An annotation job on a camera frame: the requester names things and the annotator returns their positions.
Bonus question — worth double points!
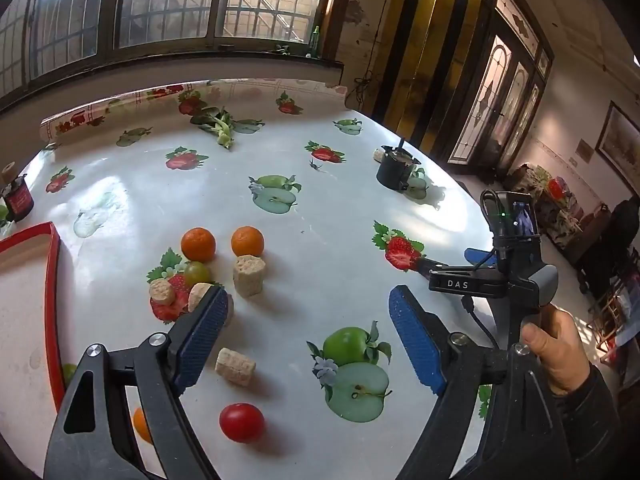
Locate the dark chair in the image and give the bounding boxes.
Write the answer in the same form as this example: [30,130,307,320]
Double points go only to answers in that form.
[577,200,640,306]

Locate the gold panelled door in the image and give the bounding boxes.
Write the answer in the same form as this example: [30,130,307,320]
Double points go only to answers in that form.
[372,0,488,151]

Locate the small red tomato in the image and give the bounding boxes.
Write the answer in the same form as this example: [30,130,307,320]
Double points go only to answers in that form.
[219,402,266,444]

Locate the red rimmed tray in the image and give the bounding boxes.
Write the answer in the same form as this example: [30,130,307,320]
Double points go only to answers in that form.
[0,221,66,411]

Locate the orange mandarin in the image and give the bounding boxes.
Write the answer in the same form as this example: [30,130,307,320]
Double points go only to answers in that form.
[231,225,265,258]
[132,406,153,445]
[180,227,217,263]

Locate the person's right hand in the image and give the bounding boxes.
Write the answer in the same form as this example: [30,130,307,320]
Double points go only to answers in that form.
[520,305,593,396]

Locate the cluttered low cabinet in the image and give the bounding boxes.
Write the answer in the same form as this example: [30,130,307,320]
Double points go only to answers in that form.
[505,162,613,261]

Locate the green grape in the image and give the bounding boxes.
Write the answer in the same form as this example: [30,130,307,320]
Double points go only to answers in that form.
[183,261,211,285]

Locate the stained glass door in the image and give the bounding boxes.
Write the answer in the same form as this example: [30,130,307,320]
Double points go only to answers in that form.
[447,0,553,176]

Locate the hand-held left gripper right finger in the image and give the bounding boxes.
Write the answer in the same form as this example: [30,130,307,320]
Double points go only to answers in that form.
[389,285,588,480]

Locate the tall beige porous chunk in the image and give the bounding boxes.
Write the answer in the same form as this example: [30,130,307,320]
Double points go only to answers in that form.
[233,255,265,297]

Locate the black jar red label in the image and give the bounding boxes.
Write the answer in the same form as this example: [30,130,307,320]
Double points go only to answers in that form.
[0,161,35,223]

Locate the person's right forearm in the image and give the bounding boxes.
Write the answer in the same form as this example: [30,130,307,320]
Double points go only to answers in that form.
[550,364,623,467]

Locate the fruit printed tablecloth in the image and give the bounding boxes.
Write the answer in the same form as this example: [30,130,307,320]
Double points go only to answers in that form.
[0,78,506,480]

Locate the green bok choy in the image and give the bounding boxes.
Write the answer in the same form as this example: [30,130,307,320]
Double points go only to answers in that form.
[190,106,266,150]

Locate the barred window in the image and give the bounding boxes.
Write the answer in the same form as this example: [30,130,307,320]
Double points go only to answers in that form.
[0,0,346,106]

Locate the framed wall picture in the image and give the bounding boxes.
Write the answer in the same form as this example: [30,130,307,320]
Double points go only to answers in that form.
[595,101,640,196]

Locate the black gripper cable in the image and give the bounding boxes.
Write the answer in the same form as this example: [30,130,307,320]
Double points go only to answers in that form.
[462,296,501,351]

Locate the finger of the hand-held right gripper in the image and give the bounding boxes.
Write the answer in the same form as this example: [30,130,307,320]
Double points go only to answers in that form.
[464,247,498,269]
[414,256,451,276]

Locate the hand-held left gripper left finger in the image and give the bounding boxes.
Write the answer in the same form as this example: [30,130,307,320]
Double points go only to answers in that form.
[42,284,230,480]

